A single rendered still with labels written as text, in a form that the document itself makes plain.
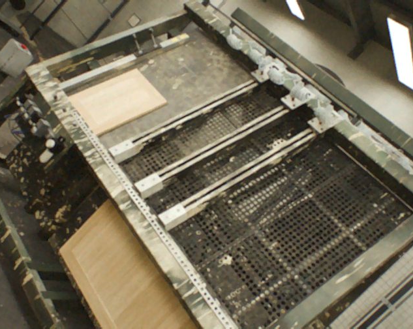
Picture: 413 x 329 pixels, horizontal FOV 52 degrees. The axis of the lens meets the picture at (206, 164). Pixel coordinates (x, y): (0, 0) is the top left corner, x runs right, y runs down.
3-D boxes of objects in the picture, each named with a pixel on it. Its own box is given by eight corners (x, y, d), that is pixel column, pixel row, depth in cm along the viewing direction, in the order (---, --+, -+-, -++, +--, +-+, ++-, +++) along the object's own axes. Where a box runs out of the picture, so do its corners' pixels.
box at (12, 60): (-9, 60, 251) (11, 37, 249) (8, 69, 261) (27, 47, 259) (-1, 70, 245) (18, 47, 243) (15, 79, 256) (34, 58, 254)
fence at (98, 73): (59, 89, 263) (57, 84, 260) (185, 38, 299) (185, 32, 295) (62, 93, 261) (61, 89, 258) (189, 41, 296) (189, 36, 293)
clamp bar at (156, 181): (134, 189, 218) (128, 160, 199) (300, 99, 262) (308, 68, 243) (143, 202, 213) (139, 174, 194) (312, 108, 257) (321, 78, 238)
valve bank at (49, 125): (-5, 109, 246) (21, 79, 243) (14, 119, 258) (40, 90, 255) (27, 165, 221) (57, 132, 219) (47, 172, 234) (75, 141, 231)
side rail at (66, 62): (46, 74, 280) (41, 61, 272) (183, 21, 321) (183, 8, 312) (49, 79, 277) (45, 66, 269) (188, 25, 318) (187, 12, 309)
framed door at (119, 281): (61, 250, 248) (59, 250, 246) (124, 185, 241) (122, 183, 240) (138, 389, 204) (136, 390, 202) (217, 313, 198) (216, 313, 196)
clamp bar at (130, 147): (108, 155, 232) (101, 125, 213) (271, 74, 276) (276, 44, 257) (117, 166, 227) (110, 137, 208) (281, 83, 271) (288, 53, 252)
